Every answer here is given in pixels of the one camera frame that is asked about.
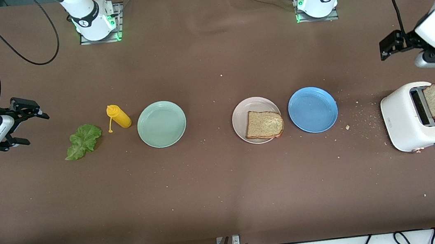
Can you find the yellow squeeze sauce bottle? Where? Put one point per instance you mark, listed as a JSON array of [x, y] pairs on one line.
[[120, 117]]

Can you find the white two-slot toaster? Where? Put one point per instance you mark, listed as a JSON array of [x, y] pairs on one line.
[[409, 127]]

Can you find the blue round plate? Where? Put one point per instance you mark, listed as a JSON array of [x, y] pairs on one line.
[[312, 110]]

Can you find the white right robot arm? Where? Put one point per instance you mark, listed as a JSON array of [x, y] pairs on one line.
[[88, 17]]

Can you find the green lettuce leaf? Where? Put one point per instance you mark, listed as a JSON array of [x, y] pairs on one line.
[[81, 143]]

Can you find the mint green round plate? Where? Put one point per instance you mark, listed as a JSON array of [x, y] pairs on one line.
[[162, 124]]

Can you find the small metal table bracket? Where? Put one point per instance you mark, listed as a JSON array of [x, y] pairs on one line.
[[235, 241]]

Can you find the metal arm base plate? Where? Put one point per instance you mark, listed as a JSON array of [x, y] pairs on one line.
[[118, 18], [317, 18]]

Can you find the beige round plate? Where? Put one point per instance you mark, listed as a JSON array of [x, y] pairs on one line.
[[240, 121]]

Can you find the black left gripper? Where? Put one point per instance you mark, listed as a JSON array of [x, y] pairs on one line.
[[407, 41]]

